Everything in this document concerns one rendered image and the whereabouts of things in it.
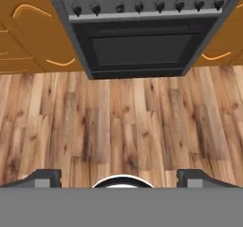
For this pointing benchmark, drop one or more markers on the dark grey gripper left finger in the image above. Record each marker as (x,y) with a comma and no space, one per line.
(47,177)

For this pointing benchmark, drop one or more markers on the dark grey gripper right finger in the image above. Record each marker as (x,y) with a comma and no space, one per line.
(190,177)

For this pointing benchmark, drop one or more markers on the black oven door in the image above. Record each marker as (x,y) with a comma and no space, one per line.
(142,50)

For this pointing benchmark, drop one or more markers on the black oven knob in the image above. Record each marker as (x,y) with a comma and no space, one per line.
(219,3)
(77,9)
(120,7)
(179,5)
(199,4)
(139,7)
(95,8)
(159,6)

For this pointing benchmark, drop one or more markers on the dark grey oven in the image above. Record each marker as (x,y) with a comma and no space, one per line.
(142,3)

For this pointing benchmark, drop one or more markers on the black and white round thing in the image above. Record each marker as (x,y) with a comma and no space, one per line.
(122,179)

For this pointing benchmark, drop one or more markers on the orange drawer front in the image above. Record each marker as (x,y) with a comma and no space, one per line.
(12,63)

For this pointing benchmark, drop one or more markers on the orange cupboard door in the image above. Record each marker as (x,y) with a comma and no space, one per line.
(41,37)
(223,37)

